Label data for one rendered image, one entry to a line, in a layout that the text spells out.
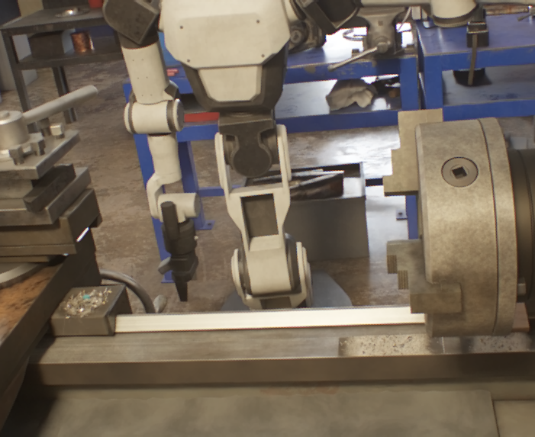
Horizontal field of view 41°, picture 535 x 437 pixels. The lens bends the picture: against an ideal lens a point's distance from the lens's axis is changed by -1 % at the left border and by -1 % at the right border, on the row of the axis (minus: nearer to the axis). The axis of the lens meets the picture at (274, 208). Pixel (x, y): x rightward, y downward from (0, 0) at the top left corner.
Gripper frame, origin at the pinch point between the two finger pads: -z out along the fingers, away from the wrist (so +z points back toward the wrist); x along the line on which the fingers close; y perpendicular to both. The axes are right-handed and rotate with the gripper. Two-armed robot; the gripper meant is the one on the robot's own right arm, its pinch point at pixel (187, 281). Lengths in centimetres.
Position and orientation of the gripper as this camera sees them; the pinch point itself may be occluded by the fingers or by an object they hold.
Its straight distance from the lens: 201.0
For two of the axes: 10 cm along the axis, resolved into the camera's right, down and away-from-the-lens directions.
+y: 9.9, -0.3, -1.6
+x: -1.3, 4.4, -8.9
